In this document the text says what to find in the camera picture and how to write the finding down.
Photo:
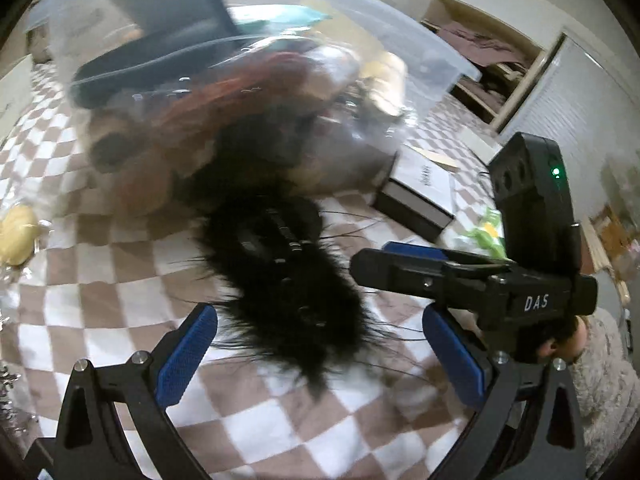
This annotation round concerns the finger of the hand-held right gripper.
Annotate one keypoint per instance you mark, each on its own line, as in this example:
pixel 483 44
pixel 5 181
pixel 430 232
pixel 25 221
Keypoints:
pixel 410 275
pixel 415 249

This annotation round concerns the reddish brown hair piece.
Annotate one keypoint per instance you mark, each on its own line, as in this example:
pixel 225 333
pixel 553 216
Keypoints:
pixel 260 85

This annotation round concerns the brown cardboard boxes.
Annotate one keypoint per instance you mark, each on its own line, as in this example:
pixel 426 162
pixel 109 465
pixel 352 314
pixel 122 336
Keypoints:
pixel 617 235

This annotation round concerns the black fur piece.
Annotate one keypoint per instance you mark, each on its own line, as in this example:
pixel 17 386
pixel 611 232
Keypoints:
pixel 290 290

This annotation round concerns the closet alcove shelf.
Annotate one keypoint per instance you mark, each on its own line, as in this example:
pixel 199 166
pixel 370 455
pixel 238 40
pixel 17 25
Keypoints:
pixel 505 95

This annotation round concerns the clear plastic storage box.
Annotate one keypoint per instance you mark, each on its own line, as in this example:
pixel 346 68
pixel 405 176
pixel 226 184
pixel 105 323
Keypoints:
pixel 410 45

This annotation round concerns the checkered bed sheet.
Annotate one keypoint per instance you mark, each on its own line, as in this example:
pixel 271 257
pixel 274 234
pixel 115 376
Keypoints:
pixel 100 310

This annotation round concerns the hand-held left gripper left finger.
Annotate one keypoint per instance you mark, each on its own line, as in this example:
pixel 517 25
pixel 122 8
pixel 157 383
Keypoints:
pixel 187 355

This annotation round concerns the clear bag with yellow puff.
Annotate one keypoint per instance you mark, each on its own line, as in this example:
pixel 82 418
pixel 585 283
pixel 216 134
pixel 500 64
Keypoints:
pixel 17 235

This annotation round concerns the person's right hand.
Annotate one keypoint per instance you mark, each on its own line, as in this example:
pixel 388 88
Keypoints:
pixel 562 340

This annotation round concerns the black framed mirror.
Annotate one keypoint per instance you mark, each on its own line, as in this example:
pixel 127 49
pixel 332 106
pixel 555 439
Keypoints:
pixel 165 35

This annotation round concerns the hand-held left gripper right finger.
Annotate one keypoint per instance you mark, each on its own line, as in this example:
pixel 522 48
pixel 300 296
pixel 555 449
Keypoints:
pixel 452 360

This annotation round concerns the pink clothes pile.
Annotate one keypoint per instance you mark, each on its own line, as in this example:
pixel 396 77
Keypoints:
pixel 475 42

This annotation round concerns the green dotted wipes pack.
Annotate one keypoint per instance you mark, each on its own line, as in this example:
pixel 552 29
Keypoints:
pixel 487 230

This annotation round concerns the white gift box black edge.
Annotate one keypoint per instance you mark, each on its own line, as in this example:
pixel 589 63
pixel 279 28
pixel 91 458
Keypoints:
pixel 425 182

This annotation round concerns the white shutter door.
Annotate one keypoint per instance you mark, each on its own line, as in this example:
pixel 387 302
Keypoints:
pixel 575 105

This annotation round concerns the person's right forearm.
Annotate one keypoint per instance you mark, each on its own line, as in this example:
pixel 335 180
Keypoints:
pixel 605 395

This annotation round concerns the teal wipes pack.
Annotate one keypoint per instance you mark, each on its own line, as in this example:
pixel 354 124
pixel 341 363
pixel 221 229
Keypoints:
pixel 290 14

